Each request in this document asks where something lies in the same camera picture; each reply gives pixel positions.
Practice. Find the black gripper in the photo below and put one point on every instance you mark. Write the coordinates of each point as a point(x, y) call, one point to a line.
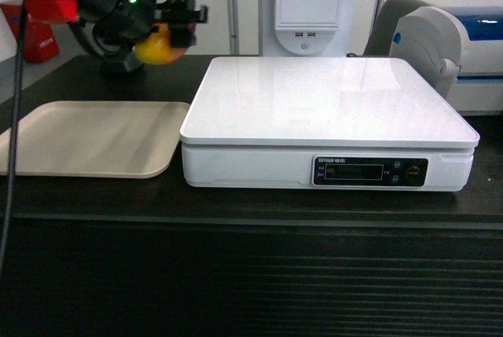
point(133, 19)

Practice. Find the dark red yellow mango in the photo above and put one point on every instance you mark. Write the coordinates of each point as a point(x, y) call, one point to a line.
point(157, 49)

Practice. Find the white checkout scale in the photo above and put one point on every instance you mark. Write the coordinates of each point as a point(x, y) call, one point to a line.
point(323, 123)

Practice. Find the black barcode scanner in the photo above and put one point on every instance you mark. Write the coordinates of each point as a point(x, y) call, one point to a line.
point(117, 56)

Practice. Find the white metal pole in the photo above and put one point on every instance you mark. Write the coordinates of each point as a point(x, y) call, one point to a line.
point(233, 16)

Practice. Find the white receipt printer kiosk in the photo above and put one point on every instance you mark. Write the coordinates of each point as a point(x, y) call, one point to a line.
point(305, 28)

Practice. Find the red fire extinguisher box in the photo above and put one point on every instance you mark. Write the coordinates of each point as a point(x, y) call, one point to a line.
point(40, 43)

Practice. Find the beige plastic tray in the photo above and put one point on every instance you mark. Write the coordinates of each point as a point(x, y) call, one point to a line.
point(99, 139)

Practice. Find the grey blue label printer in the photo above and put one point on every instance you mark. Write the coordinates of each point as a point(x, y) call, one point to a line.
point(458, 51)

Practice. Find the red camera mount block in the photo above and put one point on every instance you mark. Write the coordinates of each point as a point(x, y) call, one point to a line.
point(53, 11)

